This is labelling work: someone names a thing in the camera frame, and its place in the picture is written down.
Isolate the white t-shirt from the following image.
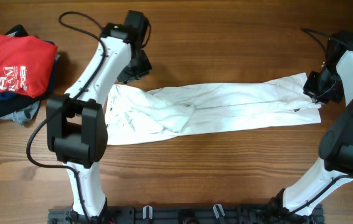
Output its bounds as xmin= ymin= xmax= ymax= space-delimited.
xmin=105 ymin=73 xmax=321 ymax=146

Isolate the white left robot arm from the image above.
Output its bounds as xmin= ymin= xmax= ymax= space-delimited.
xmin=46 ymin=21 xmax=151 ymax=223

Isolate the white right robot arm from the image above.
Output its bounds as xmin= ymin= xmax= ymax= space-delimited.
xmin=265 ymin=44 xmax=353 ymax=223

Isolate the red folded t-shirt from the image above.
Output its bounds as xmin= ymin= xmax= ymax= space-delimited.
xmin=0 ymin=34 xmax=57 ymax=98

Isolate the grey folded garment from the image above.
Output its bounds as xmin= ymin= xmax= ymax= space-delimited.
xmin=0 ymin=101 xmax=40 ymax=126

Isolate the black folded garment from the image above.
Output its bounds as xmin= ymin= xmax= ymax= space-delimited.
xmin=0 ymin=27 xmax=48 ymax=117

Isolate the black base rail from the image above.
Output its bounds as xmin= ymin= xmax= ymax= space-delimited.
xmin=47 ymin=204 xmax=326 ymax=224

